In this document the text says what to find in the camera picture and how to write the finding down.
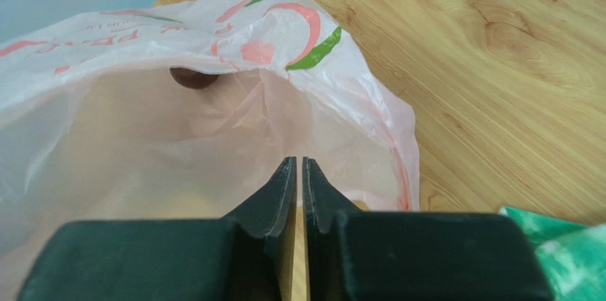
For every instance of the green white cloth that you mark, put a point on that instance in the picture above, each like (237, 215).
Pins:
(572, 255)

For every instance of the pink plastic bag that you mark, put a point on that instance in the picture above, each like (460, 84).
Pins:
(93, 126)

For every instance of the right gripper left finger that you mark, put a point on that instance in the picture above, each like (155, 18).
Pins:
(243, 255)

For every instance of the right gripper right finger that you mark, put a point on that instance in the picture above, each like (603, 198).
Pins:
(354, 254)

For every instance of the dark plum in bag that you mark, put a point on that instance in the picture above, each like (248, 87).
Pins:
(192, 79)

